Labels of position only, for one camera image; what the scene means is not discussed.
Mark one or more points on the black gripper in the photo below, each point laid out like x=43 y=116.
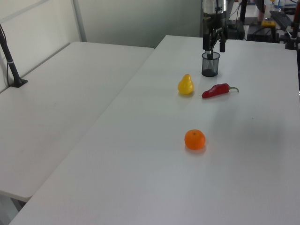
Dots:
x=215 y=23

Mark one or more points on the white blue marker pen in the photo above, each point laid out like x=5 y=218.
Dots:
x=210 y=55

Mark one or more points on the black mesh pen cup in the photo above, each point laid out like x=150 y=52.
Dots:
x=210 y=66

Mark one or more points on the red chili pepper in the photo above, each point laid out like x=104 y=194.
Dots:
x=215 y=91

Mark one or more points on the black equipment box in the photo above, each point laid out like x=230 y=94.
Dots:
x=261 y=34

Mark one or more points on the yellow toy pear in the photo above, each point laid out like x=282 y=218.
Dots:
x=185 y=86

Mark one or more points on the yellow device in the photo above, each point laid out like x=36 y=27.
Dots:
x=268 y=23

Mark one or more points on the black keyboard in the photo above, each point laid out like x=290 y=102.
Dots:
x=281 y=18

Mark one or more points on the red black clamp stand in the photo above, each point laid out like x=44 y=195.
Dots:
x=293 y=35

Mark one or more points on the orange mandarin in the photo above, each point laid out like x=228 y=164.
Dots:
x=194 y=140

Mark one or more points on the white side table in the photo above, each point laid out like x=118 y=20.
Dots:
x=58 y=105

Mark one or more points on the grey partition frame post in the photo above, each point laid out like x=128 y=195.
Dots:
x=79 y=21

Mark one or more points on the black camera pole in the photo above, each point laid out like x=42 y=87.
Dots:
x=10 y=63

